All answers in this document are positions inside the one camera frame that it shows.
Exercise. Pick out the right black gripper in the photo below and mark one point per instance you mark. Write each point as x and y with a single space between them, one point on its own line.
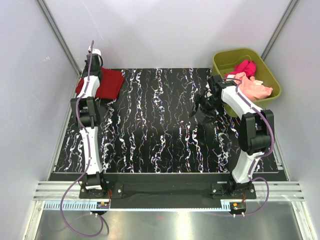
210 115

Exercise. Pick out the red t-shirt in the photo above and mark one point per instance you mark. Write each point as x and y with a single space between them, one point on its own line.
106 87

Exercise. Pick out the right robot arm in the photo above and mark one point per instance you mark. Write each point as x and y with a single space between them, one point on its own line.
255 136

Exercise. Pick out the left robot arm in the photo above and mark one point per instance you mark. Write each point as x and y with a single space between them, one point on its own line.
87 118

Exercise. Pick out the black marble pattern mat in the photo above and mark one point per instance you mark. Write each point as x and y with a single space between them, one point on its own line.
147 129

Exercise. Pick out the olive green plastic bin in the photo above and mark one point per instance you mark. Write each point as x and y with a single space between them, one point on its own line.
224 63

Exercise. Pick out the pink peach t-shirt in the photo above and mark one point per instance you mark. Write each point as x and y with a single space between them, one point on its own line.
252 88

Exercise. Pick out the magenta t-shirt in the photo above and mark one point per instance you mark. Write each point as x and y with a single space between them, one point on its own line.
247 66

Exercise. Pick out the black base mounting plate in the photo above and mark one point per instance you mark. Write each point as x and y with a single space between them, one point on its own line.
216 185

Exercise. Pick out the right aluminium corner post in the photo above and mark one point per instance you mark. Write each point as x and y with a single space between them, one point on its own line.
280 27

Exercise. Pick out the aluminium corner post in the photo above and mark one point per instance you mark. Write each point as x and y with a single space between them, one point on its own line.
48 16
280 27

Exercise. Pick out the white slotted cable duct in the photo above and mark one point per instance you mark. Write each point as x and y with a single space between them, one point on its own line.
97 206

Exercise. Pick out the aluminium frame rail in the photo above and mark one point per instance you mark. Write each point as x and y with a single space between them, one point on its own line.
277 190

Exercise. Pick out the left aluminium corner post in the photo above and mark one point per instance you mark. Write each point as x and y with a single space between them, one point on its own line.
48 16

